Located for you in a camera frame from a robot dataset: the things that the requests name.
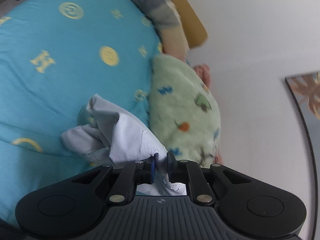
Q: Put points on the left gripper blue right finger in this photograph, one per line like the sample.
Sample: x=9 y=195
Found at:
x=189 y=173

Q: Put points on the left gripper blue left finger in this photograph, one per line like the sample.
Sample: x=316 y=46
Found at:
x=131 y=175

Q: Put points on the white zip-up garment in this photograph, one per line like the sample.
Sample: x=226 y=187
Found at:
x=118 y=137

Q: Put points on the light green fleece blanket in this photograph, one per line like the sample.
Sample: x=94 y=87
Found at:
x=184 y=116

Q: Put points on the mustard yellow headboard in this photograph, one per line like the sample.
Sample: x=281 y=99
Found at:
x=194 y=30

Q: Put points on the turquoise patterned bed sheet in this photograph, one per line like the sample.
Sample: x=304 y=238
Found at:
x=55 y=55

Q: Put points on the striped pastel pillow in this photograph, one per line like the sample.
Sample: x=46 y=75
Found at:
x=166 y=19

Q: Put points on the framed wall picture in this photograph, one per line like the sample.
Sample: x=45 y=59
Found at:
x=305 y=91

